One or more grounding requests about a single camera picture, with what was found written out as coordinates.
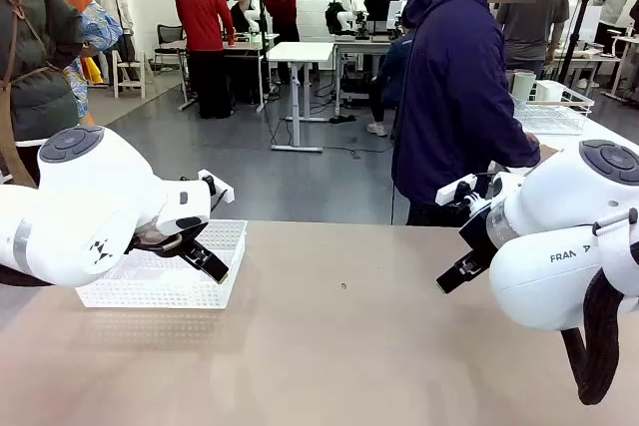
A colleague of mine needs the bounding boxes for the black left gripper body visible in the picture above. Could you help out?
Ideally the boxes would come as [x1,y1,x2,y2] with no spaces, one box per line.
[127,223,211,260]

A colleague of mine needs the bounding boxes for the black camera tripod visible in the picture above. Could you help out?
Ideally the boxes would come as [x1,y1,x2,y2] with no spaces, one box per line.
[556,0,613,86]

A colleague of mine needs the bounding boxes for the seated person in blue jacket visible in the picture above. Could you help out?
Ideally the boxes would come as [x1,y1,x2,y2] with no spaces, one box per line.
[367,29,416,138]

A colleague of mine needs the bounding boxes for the person in orange patterned clothes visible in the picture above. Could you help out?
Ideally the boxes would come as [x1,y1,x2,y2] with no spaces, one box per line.
[19,0,124,126]

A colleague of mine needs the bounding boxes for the grey work table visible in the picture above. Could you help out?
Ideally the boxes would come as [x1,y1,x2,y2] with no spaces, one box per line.
[177,32,281,114]

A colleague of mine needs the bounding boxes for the white wooden step stool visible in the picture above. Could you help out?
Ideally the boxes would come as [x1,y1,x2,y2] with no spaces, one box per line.
[110,49,157,100]

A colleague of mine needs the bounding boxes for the person in dark green jacket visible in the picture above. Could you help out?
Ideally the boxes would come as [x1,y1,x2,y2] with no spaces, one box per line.
[0,0,87,188]

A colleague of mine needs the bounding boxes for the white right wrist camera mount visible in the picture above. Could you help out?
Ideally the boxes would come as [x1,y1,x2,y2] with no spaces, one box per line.
[434,174,503,209]

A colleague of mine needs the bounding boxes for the black right arm cable sleeve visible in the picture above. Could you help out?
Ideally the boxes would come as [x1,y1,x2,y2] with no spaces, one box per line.
[561,265,639,406]

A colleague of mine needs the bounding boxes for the white side table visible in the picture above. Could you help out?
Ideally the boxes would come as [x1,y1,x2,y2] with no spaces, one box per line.
[491,114,639,173]

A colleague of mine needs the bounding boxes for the seated person in black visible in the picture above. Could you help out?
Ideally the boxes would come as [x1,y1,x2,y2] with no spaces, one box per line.
[230,0,262,34]

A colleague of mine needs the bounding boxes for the white robot work table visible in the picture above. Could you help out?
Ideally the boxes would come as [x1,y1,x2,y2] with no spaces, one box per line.
[331,35,405,118]

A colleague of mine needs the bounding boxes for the white wire dish rack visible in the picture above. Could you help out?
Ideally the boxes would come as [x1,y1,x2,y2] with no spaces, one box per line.
[508,80,595,136]

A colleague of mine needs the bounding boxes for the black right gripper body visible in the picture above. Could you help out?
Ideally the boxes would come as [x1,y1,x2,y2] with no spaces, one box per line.
[457,206,500,261]

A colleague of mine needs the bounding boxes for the person in purple hoodie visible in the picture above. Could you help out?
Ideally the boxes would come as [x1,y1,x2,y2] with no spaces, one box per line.
[391,0,543,226]

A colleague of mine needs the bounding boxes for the white perforated plastic basket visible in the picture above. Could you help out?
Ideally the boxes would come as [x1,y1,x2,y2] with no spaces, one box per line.
[74,219,249,310]

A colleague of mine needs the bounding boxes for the black mesh chair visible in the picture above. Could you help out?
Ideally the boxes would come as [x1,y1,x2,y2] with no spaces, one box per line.
[153,23,187,68]

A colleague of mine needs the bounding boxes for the person in red hoodie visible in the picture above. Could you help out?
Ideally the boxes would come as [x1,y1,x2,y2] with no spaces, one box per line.
[174,0,236,121]

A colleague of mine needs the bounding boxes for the mint green cup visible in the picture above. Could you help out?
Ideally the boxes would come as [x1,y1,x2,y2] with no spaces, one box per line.
[513,71,538,111]

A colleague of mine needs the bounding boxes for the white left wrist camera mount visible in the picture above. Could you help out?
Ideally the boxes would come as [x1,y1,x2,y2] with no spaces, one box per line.
[197,169,235,206]

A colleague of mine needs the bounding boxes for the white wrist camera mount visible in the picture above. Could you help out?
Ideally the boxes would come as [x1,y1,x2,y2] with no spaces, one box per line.
[434,174,503,209]
[197,169,235,206]

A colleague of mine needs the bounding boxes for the person in dark red sweater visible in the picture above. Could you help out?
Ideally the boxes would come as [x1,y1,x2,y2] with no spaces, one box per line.
[263,0,302,86]

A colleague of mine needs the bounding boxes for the white height adjustable desk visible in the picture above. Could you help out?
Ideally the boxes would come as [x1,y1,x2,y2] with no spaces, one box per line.
[267,41,335,154]

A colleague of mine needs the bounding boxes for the white cup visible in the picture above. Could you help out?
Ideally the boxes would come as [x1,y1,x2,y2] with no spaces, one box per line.
[535,80,565,104]

